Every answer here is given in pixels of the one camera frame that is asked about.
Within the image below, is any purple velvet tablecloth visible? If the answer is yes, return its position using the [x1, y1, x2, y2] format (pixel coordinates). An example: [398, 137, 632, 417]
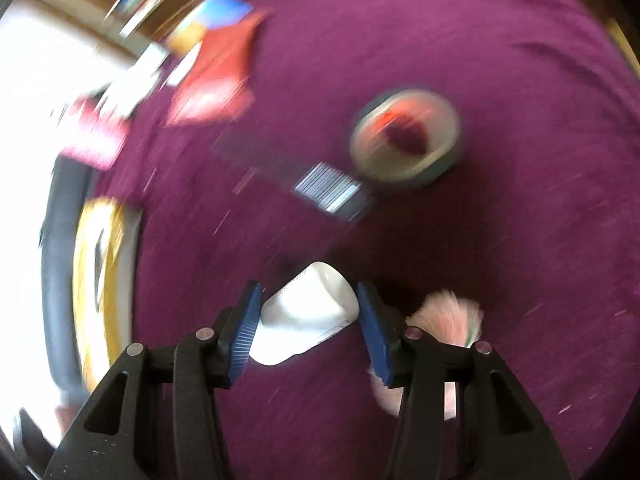
[90, 0, 640, 480]

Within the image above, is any beige packing tape roll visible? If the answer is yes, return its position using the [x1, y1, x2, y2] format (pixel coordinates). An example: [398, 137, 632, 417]
[165, 15, 209, 57]

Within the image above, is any white plastic bottle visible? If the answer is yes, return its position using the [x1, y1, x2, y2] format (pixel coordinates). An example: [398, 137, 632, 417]
[248, 261, 361, 367]

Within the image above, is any red foil packet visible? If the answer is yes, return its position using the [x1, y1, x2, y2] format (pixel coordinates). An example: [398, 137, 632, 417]
[165, 10, 267, 129]

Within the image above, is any pink knit sleeve thermos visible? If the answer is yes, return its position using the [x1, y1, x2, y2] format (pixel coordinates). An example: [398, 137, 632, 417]
[55, 97, 134, 171]

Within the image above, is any blue packet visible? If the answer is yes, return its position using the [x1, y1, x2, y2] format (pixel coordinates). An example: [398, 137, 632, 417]
[192, 0, 254, 32]

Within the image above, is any black leather chair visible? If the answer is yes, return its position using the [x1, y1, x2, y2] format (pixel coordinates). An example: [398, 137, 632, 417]
[40, 160, 97, 397]

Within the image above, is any yellow taped cardboard tray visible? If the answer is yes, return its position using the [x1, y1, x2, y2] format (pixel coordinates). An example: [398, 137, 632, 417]
[72, 197, 146, 394]

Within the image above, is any thin black rod barcode label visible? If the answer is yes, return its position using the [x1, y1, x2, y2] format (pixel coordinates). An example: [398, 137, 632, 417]
[212, 135, 377, 224]

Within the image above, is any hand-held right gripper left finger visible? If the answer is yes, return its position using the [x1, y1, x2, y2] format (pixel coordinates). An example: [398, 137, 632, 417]
[44, 281, 264, 480]

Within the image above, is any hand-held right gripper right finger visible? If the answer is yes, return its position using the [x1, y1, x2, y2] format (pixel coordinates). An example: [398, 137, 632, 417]
[356, 281, 572, 480]

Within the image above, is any pink fluffy puff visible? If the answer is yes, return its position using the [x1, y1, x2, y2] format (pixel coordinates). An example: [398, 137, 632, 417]
[367, 289, 485, 421]

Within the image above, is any black electrical tape roll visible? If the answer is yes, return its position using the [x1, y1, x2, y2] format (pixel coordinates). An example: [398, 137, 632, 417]
[350, 87, 463, 194]

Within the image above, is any white rectangular box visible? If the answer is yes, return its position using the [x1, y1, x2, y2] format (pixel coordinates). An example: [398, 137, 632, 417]
[127, 42, 172, 107]

